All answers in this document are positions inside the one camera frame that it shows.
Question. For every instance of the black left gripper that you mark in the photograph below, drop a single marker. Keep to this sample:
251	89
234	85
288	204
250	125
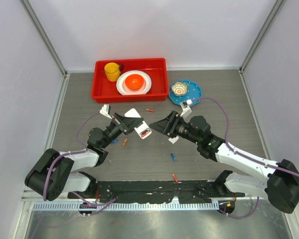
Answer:
127	124

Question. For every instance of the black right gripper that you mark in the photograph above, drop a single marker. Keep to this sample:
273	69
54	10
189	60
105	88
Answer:
168	125

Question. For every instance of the white battery cover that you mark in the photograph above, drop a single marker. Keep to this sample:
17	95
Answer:
173	140

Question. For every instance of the white red remote control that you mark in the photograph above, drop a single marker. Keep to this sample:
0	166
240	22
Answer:
133	113

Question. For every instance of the red orange AAA battery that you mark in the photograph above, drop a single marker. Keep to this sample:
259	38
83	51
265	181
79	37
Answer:
174	177

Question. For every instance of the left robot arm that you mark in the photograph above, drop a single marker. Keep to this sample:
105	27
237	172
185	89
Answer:
61	172

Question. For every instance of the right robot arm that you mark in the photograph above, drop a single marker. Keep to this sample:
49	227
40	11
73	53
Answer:
278	182

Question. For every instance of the small patterned bowl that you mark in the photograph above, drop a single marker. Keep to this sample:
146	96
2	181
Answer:
179	88

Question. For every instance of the red plastic bin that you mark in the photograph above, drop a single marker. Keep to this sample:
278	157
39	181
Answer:
104	91

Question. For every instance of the white plate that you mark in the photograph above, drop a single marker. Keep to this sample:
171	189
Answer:
123	90

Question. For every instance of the orange bowl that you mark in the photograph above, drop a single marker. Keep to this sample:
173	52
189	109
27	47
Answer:
134	81

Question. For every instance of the blue polka dot plate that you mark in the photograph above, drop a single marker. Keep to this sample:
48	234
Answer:
194	93

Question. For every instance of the yellow cup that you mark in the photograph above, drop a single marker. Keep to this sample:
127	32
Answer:
113	71

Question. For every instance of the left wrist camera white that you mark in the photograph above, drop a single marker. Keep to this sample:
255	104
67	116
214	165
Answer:
105	111

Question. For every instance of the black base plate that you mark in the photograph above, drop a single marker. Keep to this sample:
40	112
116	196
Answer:
158	192

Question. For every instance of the white cable duct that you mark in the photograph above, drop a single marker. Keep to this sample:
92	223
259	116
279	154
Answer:
81	206

